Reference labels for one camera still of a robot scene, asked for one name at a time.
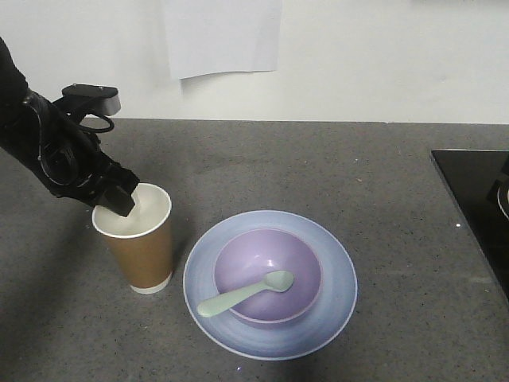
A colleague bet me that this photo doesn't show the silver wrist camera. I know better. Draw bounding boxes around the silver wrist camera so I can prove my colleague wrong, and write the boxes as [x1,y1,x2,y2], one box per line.
[61,84,121,116]

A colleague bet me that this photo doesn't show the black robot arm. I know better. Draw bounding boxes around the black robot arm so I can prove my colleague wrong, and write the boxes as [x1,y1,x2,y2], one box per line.
[1,44,139,216]

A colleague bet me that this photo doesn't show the purple plastic bowl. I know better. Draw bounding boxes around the purple plastic bowl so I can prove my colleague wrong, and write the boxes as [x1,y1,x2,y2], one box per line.
[213,228,324,329]

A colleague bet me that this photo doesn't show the brown paper cup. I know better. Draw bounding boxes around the brown paper cup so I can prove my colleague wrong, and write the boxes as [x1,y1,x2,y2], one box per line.
[91,183,174,294]

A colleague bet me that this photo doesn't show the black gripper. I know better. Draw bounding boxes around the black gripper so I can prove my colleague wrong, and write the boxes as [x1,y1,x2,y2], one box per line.
[37,115,139,217]

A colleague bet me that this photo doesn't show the black glass stove top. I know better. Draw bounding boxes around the black glass stove top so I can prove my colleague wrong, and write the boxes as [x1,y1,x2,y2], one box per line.
[431,149,508,297]

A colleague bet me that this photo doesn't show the white paper sheet on wall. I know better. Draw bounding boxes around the white paper sheet on wall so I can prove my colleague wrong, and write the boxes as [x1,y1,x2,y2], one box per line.
[163,0,282,80]

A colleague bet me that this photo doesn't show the stove burner ring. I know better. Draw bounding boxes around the stove burner ring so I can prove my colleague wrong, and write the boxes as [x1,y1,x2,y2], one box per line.
[487,179,509,222]

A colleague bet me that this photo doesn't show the pale green plastic spoon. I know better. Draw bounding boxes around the pale green plastic spoon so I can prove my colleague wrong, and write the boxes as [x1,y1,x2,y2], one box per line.
[196,271,294,318]

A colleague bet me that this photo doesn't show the light blue round plate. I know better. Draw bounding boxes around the light blue round plate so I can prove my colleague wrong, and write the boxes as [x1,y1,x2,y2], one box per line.
[183,210,358,361]

